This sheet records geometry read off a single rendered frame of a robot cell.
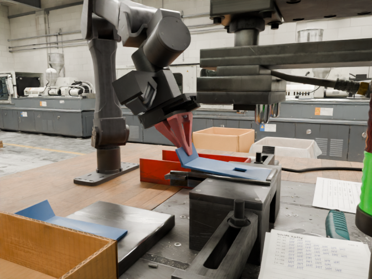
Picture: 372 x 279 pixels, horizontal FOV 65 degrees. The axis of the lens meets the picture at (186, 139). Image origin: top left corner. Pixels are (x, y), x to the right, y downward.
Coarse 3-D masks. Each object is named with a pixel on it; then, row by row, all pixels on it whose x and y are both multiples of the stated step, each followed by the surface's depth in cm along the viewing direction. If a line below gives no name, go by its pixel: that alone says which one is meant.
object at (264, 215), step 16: (272, 192) 44; (192, 208) 40; (208, 208) 39; (224, 208) 38; (272, 208) 49; (192, 224) 40; (208, 224) 39; (192, 240) 41; (256, 240) 37; (224, 256) 39; (256, 256) 37
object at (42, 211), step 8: (32, 208) 44; (40, 208) 45; (48, 208) 46; (32, 216) 43; (40, 216) 44; (48, 216) 46; (56, 216) 46; (56, 224) 44; (64, 224) 44; (72, 224) 44; (80, 224) 44; (88, 224) 44; (96, 224) 44; (96, 232) 41; (104, 232) 41; (112, 232) 41; (120, 232) 41
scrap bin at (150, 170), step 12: (168, 156) 81; (204, 156) 77; (216, 156) 75; (228, 156) 74; (144, 168) 71; (156, 168) 70; (168, 168) 69; (180, 168) 67; (144, 180) 72; (156, 180) 70; (168, 180) 69
